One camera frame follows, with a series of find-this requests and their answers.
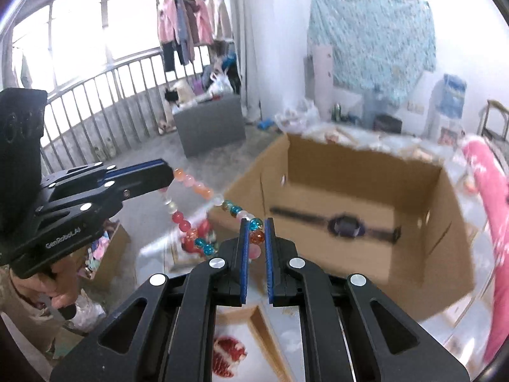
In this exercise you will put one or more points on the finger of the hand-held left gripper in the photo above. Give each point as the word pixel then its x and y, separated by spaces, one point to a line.
pixel 135 169
pixel 147 185

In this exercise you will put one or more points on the cardboard box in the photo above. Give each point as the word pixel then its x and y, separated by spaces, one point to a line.
pixel 338 262

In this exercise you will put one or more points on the pile of clothes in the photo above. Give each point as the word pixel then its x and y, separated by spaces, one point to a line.
pixel 230 67

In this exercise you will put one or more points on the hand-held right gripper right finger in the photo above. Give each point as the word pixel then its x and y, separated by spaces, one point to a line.
pixel 270 262

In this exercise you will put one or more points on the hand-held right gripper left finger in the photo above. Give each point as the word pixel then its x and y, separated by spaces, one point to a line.
pixel 244 262

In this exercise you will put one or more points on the person's left forearm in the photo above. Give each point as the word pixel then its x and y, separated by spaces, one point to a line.
pixel 16 318

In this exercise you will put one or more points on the grey board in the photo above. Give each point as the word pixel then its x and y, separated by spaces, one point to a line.
pixel 308 77

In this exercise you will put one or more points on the clear water jug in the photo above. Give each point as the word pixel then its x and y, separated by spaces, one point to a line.
pixel 375 107

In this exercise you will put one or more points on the brown paper bag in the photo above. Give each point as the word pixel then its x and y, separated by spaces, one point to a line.
pixel 115 254

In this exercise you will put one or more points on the white plastic bag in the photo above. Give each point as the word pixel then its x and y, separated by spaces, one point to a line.
pixel 220 85
pixel 298 113

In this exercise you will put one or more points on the black bin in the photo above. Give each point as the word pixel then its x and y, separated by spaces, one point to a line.
pixel 387 124

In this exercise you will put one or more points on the wooden chair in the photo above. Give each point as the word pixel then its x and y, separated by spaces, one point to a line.
pixel 493 105

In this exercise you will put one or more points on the black smart watch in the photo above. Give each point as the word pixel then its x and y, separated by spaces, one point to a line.
pixel 344 226

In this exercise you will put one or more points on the white water dispenser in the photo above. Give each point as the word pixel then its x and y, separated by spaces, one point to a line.
pixel 433 115

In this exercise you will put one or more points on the person's left hand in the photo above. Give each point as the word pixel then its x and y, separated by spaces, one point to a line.
pixel 55 286

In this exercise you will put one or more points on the pomegranate print tablecloth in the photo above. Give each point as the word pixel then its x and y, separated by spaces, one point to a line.
pixel 238 326

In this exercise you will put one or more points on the window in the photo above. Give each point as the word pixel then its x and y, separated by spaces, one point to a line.
pixel 79 28

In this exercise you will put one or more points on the white board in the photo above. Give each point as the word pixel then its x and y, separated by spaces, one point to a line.
pixel 322 79

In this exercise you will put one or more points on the row of hanging clothes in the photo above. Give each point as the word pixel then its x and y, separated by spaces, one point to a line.
pixel 169 24

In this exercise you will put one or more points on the blue wrapper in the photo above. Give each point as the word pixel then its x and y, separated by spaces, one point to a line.
pixel 266 124

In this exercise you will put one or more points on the teal floral wall cloth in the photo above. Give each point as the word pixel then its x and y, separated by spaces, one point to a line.
pixel 370 36

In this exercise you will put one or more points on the white curtain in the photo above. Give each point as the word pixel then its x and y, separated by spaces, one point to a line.
pixel 248 67

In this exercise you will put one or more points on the green can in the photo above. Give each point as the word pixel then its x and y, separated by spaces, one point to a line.
pixel 337 112

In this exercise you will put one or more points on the wall socket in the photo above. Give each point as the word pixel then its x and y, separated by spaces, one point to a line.
pixel 415 106

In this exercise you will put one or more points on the beige shoes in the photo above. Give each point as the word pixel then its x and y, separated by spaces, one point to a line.
pixel 167 128

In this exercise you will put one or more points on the blue dispenser water bottle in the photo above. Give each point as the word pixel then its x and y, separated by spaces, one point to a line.
pixel 453 95

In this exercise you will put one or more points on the metal railing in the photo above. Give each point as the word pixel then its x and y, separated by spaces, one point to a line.
pixel 99 127

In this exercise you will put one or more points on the white shoes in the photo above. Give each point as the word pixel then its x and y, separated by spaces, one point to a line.
pixel 105 148

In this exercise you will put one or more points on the grey cabinet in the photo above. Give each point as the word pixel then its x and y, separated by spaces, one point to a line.
pixel 210 127

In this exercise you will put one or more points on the pink floral blanket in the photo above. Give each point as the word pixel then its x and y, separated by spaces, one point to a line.
pixel 489 191

